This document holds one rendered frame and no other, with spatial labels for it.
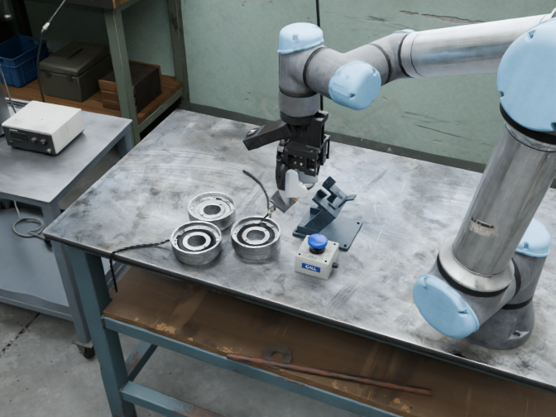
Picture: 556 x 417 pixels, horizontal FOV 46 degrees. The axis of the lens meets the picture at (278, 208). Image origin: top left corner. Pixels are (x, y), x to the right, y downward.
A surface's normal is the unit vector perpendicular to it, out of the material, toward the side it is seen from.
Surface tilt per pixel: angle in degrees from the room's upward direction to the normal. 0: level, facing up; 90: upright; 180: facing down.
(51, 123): 0
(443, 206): 0
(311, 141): 90
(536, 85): 82
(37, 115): 0
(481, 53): 86
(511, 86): 83
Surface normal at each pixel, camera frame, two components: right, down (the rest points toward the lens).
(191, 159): 0.00, -0.79
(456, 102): -0.38, 0.57
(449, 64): -0.61, 0.70
